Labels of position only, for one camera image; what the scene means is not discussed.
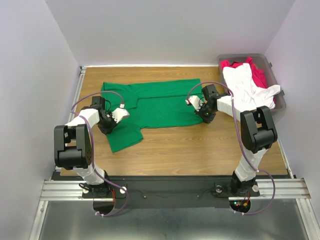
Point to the red t shirt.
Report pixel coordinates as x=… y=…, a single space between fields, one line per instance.
x=257 y=74

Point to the aluminium frame rail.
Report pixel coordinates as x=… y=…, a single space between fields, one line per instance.
x=278 y=188

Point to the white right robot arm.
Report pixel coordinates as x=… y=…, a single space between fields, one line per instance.
x=255 y=130

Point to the green t shirt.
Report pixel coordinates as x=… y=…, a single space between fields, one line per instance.
x=150 y=105

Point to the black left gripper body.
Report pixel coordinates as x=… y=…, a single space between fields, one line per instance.
x=106 y=125

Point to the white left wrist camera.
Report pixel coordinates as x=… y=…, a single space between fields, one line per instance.
x=119 y=114

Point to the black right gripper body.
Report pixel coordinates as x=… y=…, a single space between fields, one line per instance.
x=205 y=113

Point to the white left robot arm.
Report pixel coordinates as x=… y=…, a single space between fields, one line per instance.
x=73 y=149

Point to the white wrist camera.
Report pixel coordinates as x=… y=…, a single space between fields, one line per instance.
x=119 y=114
x=194 y=101

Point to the clear plastic bin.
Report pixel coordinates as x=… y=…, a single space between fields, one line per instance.
x=261 y=63

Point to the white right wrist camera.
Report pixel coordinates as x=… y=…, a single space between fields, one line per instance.
x=194 y=101

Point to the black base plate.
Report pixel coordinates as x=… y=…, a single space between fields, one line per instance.
x=168 y=192

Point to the white t shirt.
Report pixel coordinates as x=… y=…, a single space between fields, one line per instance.
x=247 y=95

